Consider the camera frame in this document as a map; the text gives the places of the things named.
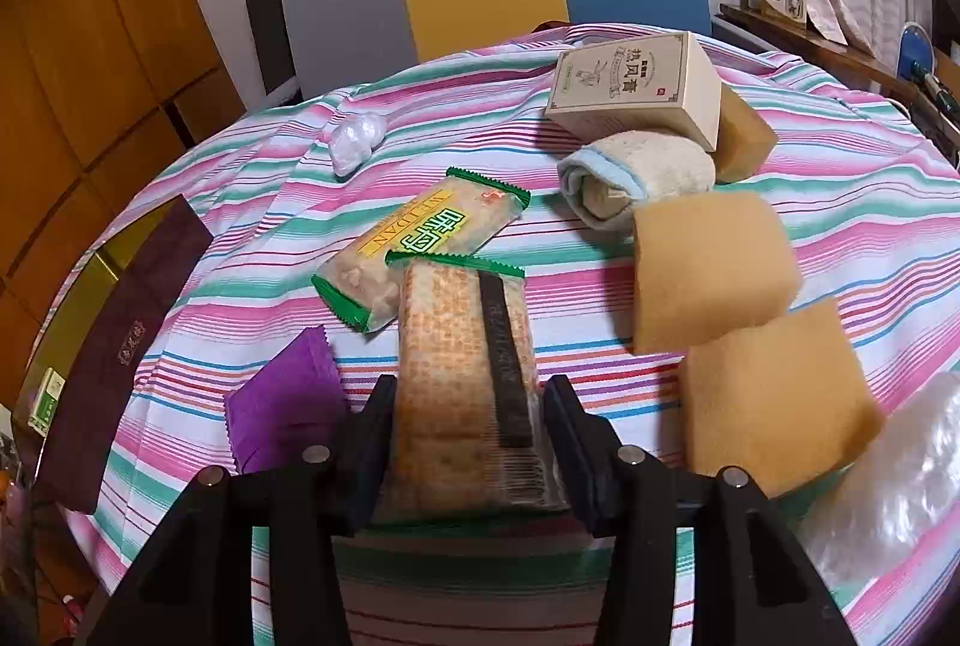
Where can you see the tan sponge block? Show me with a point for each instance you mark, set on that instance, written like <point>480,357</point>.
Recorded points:
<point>780,398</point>
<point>712,271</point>

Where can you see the rolled beige towel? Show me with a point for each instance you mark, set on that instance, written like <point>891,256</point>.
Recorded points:
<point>645,174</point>

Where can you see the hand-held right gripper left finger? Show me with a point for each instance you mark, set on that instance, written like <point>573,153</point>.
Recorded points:
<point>369,443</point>

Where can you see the clear plastic bag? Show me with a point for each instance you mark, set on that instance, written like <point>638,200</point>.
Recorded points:
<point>892,481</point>

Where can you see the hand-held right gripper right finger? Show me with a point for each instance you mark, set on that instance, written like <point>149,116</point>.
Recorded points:
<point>571,443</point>

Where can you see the beige cardboard box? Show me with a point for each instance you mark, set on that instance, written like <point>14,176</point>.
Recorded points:
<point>630,84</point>

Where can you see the gold tin box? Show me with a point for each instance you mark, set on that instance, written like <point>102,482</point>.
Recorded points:
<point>127,346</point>

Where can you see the wooden wardrobe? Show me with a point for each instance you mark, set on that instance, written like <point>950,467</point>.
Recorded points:
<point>90,54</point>

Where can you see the cracker packet with black stripe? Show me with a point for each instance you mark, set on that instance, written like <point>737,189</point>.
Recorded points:
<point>442,391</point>

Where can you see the small tan sponge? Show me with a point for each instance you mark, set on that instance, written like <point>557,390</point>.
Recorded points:
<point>742,136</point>

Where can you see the striped tablecloth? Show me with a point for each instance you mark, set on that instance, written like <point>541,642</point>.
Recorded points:
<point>862,203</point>

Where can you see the wooden shelf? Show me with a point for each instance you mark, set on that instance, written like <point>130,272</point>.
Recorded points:
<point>825,50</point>

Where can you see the small white green box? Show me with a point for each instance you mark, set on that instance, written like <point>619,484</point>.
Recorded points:
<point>46,400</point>

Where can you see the cracker packet with yellow label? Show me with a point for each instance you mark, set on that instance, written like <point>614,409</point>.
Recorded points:
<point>420,233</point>

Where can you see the purple snack packet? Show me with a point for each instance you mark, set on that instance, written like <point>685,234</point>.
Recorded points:
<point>289,398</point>

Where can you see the crumpled white plastic wrap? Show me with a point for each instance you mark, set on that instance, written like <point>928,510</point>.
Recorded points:
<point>354,142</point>

